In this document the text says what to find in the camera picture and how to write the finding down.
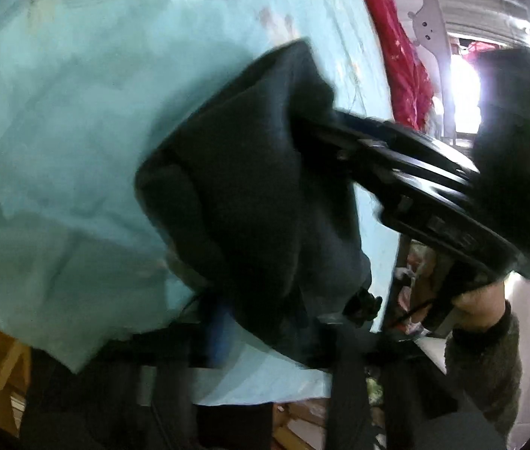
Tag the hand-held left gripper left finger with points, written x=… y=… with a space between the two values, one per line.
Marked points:
x=218 y=337

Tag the grey bed guard rail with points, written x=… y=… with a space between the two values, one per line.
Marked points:
x=429 y=23

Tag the person's right hand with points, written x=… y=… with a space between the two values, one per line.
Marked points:
x=478 y=307

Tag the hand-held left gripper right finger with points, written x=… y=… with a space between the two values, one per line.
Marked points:
x=352 y=361

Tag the teal floral bed sheet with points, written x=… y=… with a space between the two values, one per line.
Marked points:
x=82 y=103

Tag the red floral quilt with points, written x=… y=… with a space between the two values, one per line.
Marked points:
x=401 y=56

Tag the black pants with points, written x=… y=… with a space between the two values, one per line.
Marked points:
x=246 y=173

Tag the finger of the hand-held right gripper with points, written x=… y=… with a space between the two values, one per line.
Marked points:
x=405 y=143
x=359 y=157

